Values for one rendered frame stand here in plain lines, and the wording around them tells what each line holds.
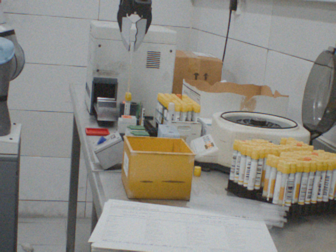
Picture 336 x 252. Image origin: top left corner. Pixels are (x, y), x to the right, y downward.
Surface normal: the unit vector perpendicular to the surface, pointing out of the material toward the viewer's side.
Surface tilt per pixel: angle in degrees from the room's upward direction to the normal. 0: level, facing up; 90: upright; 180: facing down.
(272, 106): 92
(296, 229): 0
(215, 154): 90
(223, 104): 93
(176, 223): 0
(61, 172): 90
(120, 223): 1
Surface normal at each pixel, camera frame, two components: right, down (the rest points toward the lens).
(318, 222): 0.10, -0.97
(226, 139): -0.69, 0.09
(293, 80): -0.98, -0.05
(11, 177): 0.20, 0.22
